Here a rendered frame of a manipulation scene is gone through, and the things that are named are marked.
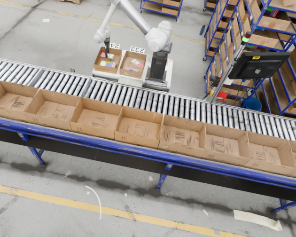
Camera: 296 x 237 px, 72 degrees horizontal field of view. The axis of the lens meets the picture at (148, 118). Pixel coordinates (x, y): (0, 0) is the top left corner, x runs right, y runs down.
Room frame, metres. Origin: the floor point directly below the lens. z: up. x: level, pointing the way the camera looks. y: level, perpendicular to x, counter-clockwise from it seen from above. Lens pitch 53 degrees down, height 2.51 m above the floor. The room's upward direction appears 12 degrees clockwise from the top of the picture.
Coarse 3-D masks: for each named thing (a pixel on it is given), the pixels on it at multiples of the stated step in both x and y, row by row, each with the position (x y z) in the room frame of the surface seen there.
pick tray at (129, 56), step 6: (126, 54) 2.32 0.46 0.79; (132, 54) 2.32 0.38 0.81; (138, 54) 2.32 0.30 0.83; (144, 54) 2.32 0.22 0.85; (126, 60) 2.24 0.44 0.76; (138, 60) 2.29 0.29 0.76; (144, 60) 2.32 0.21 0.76; (120, 66) 1.98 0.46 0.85; (126, 66) 2.11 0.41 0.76; (132, 66) 2.14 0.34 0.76; (120, 72) 1.95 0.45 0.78; (126, 72) 1.94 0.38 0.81; (132, 72) 1.94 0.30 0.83; (138, 72) 1.95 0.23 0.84; (138, 78) 1.95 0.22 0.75
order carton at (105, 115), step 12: (84, 108) 1.21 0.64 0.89; (96, 108) 1.21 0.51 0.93; (108, 108) 1.21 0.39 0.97; (120, 108) 1.21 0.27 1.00; (72, 120) 0.97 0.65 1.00; (84, 120) 1.06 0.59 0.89; (96, 120) 1.10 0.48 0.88; (108, 120) 1.12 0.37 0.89; (84, 132) 0.92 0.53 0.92; (96, 132) 0.92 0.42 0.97; (108, 132) 0.92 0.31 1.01
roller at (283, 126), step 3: (279, 120) 1.75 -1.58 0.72; (282, 120) 1.73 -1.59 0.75; (282, 123) 1.69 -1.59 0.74; (282, 126) 1.64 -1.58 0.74; (285, 126) 1.64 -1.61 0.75; (282, 129) 1.61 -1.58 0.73; (285, 129) 1.60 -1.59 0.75; (285, 132) 1.56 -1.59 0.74; (285, 135) 1.51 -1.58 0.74; (288, 135) 1.52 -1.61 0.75; (285, 138) 1.48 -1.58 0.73; (288, 138) 1.47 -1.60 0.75
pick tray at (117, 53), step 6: (102, 48) 2.30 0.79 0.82; (114, 48) 2.31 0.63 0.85; (114, 54) 2.31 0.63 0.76; (120, 54) 2.22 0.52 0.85; (96, 60) 2.04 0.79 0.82; (102, 60) 2.14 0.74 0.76; (108, 60) 2.16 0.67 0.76; (114, 60) 2.19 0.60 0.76; (120, 60) 2.22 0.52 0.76; (96, 66) 1.93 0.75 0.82; (102, 66) 1.93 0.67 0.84; (108, 66) 1.94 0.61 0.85; (108, 72) 1.93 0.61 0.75; (114, 72) 1.94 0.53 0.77
